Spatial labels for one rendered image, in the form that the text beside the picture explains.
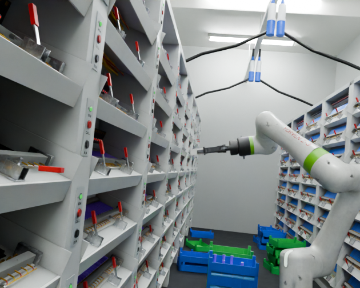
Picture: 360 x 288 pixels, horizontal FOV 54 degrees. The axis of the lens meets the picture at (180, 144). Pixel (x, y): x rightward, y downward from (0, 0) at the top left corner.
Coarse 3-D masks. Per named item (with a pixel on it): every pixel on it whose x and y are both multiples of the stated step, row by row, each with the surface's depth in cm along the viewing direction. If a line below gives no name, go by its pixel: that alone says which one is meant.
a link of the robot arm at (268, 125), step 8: (264, 112) 165; (256, 120) 166; (264, 120) 162; (272, 120) 160; (280, 120) 161; (256, 128) 168; (264, 128) 162; (272, 128) 158; (280, 128) 156; (288, 128) 155; (264, 136) 166; (272, 136) 159; (280, 136) 155; (288, 136) 152; (296, 136) 150; (280, 144) 155; (288, 144) 150; (296, 144) 147; (304, 144) 145; (312, 144) 144; (288, 152) 152; (296, 152) 146; (304, 152) 143; (296, 160) 148; (304, 160) 142
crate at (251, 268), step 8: (216, 264) 216; (224, 264) 215; (240, 264) 233; (248, 264) 233; (256, 264) 213; (224, 272) 215; (232, 272) 214; (240, 272) 214; (248, 272) 213; (256, 272) 213
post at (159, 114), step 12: (168, 48) 215; (180, 48) 221; (168, 84) 213; (168, 96) 213; (156, 108) 213; (168, 120) 212; (156, 144) 212; (156, 156) 211; (168, 156) 211; (156, 216) 208; (156, 252) 207; (156, 276) 207
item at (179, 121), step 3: (177, 105) 222; (174, 111) 221; (177, 111) 264; (174, 114) 225; (174, 117) 229; (177, 117) 240; (180, 117) 282; (174, 120) 234; (177, 120) 245; (180, 120) 265; (183, 120) 281; (177, 123) 252; (180, 123) 265; (177, 126) 260; (180, 126) 272; (180, 129) 278
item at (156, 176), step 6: (150, 156) 211; (156, 162) 210; (162, 162) 210; (162, 168) 210; (168, 168) 210; (150, 174) 158; (156, 174) 174; (162, 174) 196; (150, 180) 165; (156, 180) 183
